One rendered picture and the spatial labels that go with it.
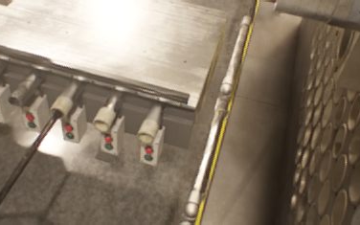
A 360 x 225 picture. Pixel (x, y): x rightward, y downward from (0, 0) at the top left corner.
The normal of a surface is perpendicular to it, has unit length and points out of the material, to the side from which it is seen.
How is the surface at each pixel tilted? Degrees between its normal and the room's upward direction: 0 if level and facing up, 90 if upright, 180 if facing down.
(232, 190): 0
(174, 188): 0
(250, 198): 0
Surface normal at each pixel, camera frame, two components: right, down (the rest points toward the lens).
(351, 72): -0.27, 0.67
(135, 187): 0.09, -0.70
